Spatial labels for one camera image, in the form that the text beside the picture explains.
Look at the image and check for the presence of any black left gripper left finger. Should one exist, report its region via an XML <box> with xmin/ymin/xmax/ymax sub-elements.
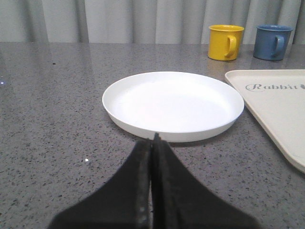
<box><xmin>48</xmin><ymin>140</ymin><xmax>151</xmax><ymax>229</ymax></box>

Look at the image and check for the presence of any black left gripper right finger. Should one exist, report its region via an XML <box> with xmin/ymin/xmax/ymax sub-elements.
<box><xmin>151</xmin><ymin>134</ymin><xmax>260</xmax><ymax>229</ymax></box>

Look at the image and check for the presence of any white round plate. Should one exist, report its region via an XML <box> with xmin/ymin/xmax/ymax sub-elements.
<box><xmin>102</xmin><ymin>72</ymin><xmax>244</xmax><ymax>143</ymax></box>

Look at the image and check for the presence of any cream rabbit serving tray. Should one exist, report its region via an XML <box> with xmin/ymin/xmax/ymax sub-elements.
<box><xmin>225</xmin><ymin>69</ymin><xmax>305</xmax><ymax>172</ymax></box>

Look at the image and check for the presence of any yellow enamel mug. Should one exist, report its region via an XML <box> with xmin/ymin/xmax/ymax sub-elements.
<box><xmin>208</xmin><ymin>25</ymin><xmax>244</xmax><ymax>61</ymax></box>

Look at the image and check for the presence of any blue enamel mug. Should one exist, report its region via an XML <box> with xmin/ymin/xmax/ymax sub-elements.
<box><xmin>253</xmin><ymin>24</ymin><xmax>294</xmax><ymax>61</ymax></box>

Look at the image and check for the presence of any grey curtain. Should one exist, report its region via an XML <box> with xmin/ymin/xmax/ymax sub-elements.
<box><xmin>0</xmin><ymin>0</ymin><xmax>305</xmax><ymax>44</ymax></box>

